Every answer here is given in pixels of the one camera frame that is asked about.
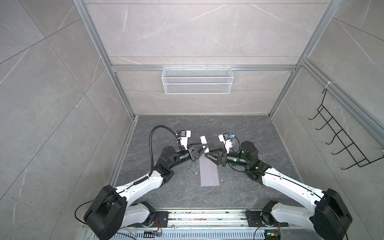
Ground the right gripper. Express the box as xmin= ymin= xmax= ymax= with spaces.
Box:
xmin=205 ymin=147 xmax=251 ymax=169

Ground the white glue stick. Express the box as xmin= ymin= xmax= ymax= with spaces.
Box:
xmin=200 ymin=136 xmax=210 ymax=153

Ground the grey purple envelope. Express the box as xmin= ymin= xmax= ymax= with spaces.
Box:
xmin=199 ymin=156 xmax=220 ymax=187

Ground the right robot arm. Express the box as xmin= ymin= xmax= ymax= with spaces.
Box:
xmin=205 ymin=141 xmax=353 ymax=240

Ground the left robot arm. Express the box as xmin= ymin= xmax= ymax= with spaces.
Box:
xmin=84 ymin=144 xmax=208 ymax=240

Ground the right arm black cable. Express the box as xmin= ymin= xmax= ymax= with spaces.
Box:
xmin=223 ymin=134 xmax=349 ymax=240

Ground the aluminium rail frame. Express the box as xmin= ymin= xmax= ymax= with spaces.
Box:
xmin=131 ymin=209 xmax=331 ymax=230

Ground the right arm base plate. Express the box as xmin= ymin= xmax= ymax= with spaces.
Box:
xmin=245 ymin=210 xmax=271 ymax=227

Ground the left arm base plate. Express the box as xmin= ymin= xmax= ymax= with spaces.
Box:
xmin=146 ymin=211 xmax=170 ymax=228

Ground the white vented cable duct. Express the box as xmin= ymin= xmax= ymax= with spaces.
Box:
xmin=112 ymin=230 xmax=266 ymax=240

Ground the black wire hook rack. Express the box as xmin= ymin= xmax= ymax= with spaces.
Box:
xmin=308 ymin=89 xmax=384 ymax=171

